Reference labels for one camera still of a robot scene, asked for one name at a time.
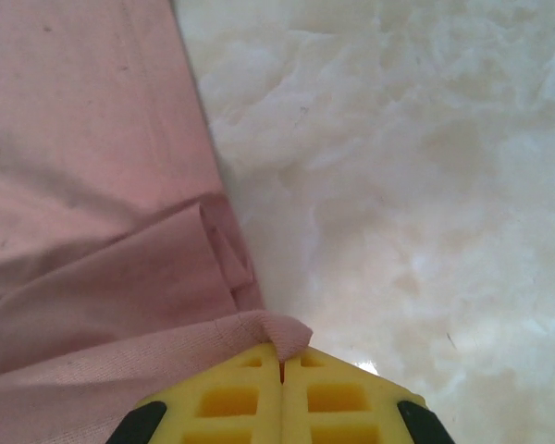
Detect pink t-shirt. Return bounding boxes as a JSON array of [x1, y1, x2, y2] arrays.
[[0, 0, 314, 444]]

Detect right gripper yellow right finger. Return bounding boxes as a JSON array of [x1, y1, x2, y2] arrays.
[[281, 345, 455, 444]]

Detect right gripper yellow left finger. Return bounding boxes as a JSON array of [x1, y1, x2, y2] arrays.
[[108, 341, 284, 444]]

